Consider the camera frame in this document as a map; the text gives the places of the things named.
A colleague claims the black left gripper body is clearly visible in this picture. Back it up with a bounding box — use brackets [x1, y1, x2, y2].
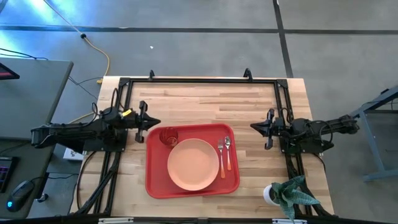
[124, 100, 149, 144]

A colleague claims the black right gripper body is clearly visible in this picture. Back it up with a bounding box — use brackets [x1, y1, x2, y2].
[264, 108, 292, 151]

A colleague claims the red faceted plastic cup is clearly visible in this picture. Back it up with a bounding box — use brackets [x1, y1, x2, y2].
[159, 126, 180, 149]

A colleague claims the spoon with orange handle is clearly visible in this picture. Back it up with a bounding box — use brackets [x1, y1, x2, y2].
[224, 136, 233, 172]

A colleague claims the fork with orange handle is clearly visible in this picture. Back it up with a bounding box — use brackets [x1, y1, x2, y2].
[217, 139, 226, 179]

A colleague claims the peach round plate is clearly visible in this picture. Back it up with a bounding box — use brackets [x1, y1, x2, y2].
[167, 138, 220, 192]

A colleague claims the red plastic tray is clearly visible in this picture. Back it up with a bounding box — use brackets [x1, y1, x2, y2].
[144, 123, 241, 199]

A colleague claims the green plant in white pot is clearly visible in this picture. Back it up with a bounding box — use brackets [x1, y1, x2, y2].
[263, 174, 322, 223]

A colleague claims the white printed card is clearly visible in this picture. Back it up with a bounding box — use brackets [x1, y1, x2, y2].
[63, 147, 85, 162]

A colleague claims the grey desk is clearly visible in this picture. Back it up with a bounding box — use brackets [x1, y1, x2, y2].
[0, 57, 75, 220]

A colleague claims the black computer mouse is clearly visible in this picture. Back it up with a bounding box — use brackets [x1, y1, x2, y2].
[6, 179, 35, 213]

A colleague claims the dark screen with red glow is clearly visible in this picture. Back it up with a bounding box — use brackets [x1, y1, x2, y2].
[0, 62, 21, 81]

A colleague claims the black keyboard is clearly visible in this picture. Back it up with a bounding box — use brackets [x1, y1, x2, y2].
[0, 156, 19, 194]

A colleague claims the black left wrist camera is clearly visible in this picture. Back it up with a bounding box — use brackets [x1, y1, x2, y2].
[119, 108, 137, 121]

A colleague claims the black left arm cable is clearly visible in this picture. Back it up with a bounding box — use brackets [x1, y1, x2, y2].
[110, 88, 121, 110]

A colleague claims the yellow cable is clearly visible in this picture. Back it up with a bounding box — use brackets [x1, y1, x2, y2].
[42, 0, 111, 124]

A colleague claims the black aluminium table frame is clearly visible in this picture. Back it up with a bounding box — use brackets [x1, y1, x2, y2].
[70, 76, 335, 224]

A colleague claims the white bracket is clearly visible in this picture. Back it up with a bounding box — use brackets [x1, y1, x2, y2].
[272, 218, 308, 224]
[98, 217, 134, 224]

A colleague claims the blue-grey metal table frame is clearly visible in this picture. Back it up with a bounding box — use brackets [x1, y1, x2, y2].
[349, 85, 398, 183]

